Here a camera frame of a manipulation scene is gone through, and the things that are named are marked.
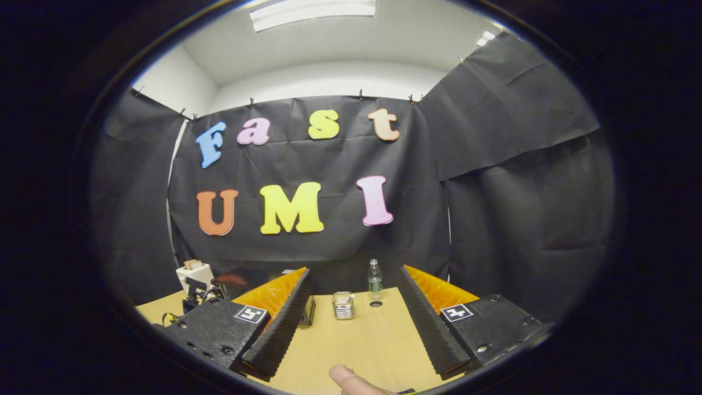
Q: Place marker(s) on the white toaster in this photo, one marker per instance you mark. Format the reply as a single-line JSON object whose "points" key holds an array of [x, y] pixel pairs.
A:
{"points": [[196, 271]]}

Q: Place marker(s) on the large ceiling light panel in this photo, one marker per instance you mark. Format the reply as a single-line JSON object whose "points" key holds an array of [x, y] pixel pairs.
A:
{"points": [[312, 13]]}

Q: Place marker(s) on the black backdrop cloth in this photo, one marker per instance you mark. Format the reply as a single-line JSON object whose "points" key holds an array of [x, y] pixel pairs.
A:
{"points": [[493, 192]]}

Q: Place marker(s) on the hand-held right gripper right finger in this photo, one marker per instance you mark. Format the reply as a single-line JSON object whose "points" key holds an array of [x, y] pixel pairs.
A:
{"points": [[428, 329]]}

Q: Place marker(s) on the small ceiling light panel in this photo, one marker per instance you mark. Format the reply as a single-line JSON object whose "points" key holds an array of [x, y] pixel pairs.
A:
{"points": [[486, 38]]}

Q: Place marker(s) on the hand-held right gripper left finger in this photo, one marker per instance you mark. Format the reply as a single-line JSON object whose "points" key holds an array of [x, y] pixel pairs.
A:
{"points": [[279, 329]]}

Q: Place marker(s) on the toasted bread slice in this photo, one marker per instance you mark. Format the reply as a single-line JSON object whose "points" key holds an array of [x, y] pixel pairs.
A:
{"points": [[192, 264]]}

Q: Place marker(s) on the green plastic bottle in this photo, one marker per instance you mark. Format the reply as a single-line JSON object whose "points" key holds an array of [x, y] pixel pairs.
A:
{"points": [[375, 282]]}

